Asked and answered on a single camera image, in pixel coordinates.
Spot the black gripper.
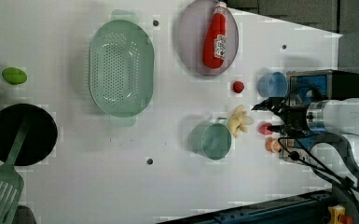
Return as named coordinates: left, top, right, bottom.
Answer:
left=252, top=97, right=310, bottom=138

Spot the peeled toy banana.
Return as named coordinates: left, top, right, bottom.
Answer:
left=228, top=105, right=255, bottom=138

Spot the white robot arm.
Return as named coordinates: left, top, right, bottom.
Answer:
left=254, top=97, right=359, bottom=211

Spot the black toy oven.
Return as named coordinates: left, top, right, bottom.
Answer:
left=279, top=69, right=359, bottom=164

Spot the red toy fruit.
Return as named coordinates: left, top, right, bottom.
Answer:
left=258, top=122, right=273, bottom=135

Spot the orange toy food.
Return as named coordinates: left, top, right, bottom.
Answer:
left=265, top=137, right=282, bottom=153

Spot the blue plastic cup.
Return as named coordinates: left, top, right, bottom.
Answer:
left=257, top=72, right=288, bottom=98

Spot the toy strawberry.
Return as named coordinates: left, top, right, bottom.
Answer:
left=232, top=81, right=244, bottom=93

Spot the green metal mug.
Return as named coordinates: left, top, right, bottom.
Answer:
left=190, top=117, right=232, bottom=161

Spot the red ketchup bottle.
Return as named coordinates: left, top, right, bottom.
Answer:
left=202, top=2, right=228, bottom=69

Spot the grey oval plate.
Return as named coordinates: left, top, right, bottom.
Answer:
left=176, top=0, right=239, bottom=76

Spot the green colander bowl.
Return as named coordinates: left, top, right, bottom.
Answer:
left=89, top=9, right=155, bottom=127

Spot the green toy lime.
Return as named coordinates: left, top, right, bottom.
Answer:
left=2, top=67, right=27, bottom=85

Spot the black round pan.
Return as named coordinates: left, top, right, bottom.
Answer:
left=0, top=104, right=58, bottom=166

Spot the green slotted spatula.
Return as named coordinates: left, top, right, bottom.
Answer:
left=0, top=119, right=30, bottom=224

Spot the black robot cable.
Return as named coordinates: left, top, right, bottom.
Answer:
left=276, top=85, right=359, bottom=200

